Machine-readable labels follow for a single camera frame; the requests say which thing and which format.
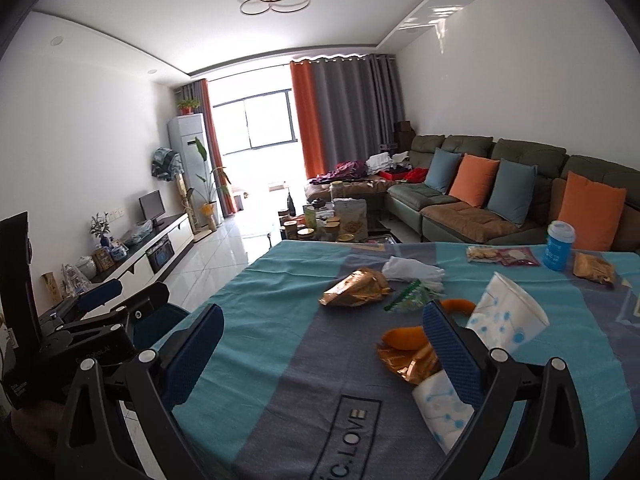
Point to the green snack wrapper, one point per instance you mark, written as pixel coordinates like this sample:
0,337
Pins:
415,297

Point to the gold snack wrapper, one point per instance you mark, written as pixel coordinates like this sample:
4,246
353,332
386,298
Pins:
358,288

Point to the blue cushion right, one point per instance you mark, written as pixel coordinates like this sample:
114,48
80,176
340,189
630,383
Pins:
513,191

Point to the glass coffee table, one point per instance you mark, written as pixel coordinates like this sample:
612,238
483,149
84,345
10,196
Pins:
344,220

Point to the blue cushion left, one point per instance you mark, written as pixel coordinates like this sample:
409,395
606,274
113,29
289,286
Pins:
443,169

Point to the orange grey curtain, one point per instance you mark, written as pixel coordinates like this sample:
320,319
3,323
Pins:
347,107

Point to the blue lidded cup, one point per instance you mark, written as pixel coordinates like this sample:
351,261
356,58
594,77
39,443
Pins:
560,239

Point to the green sectional sofa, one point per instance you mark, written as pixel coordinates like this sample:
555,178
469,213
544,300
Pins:
441,218

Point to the blue grey tablecloth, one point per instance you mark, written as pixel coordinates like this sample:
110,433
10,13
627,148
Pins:
297,390

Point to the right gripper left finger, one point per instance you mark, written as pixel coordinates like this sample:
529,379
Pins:
94,442

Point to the small black monitor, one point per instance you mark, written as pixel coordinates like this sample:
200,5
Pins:
152,207

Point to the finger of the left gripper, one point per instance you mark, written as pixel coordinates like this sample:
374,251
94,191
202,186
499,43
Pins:
74,308
116,320

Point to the teal trash bin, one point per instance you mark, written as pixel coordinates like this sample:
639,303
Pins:
152,328

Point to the orange cushion far right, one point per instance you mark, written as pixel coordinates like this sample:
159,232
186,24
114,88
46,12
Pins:
594,210

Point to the white tv cabinet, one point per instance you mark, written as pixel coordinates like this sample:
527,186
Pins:
136,271

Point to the brown snack packet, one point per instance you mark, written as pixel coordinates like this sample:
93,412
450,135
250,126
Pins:
594,269

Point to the orange cushion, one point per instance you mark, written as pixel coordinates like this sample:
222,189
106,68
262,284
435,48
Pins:
474,179
594,210

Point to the orange cushion left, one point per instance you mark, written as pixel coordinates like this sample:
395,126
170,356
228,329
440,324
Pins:
474,179

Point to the blue cushion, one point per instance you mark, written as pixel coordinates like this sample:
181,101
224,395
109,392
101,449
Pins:
513,191
443,169

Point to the white standing air conditioner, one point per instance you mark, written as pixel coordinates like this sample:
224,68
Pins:
182,130

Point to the white blue paper cup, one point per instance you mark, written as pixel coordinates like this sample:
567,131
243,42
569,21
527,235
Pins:
507,316

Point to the white tissue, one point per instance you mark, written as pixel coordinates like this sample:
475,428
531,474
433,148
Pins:
408,270

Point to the tall potted plant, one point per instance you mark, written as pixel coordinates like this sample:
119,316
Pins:
208,180

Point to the cracker packet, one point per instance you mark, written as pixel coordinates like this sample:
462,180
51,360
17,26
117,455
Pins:
515,256

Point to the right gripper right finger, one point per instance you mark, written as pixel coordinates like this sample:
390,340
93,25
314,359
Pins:
551,441

